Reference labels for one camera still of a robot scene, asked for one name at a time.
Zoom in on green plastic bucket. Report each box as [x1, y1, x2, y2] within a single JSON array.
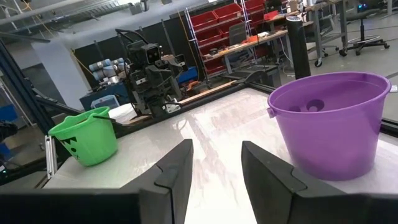
[[47, 106, 119, 167]]

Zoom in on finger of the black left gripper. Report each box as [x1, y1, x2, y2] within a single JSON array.
[[169, 54, 189, 77]]

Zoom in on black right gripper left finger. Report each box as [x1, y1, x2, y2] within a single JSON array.
[[121, 138, 195, 224]]

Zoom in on grey rolling cart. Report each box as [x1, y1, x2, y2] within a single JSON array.
[[304, 0, 341, 68]]

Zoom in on black partition wall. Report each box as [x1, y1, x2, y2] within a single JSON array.
[[73, 14, 206, 82]]

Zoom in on small purple plastic bucket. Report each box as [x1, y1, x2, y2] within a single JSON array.
[[266, 71, 392, 182]]

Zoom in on silver aluminium bracket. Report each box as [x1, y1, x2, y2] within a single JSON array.
[[44, 134, 58, 180]]

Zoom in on black pole stand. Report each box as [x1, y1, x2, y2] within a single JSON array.
[[285, 15, 312, 80]]

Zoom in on red bin storage shelf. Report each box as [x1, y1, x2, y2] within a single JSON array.
[[185, 0, 268, 77]]

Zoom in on wooden workbench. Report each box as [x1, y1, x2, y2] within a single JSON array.
[[201, 28, 292, 74]]

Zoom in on blue cabinet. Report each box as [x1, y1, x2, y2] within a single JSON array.
[[78, 81, 131, 111]]

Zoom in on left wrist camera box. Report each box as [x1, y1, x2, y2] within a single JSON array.
[[136, 42, 162, 65]]

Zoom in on black office chair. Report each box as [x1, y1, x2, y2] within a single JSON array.
[[338, 0, 391, 57]]

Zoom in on wooden side board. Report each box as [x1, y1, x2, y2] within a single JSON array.
[[130, 80, 239, 124]]

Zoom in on black slanted frame beam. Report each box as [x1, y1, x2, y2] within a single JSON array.
[[0, 39, 55, 135]]

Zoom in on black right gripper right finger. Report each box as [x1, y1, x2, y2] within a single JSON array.
[[241, 140, 346, 224]]

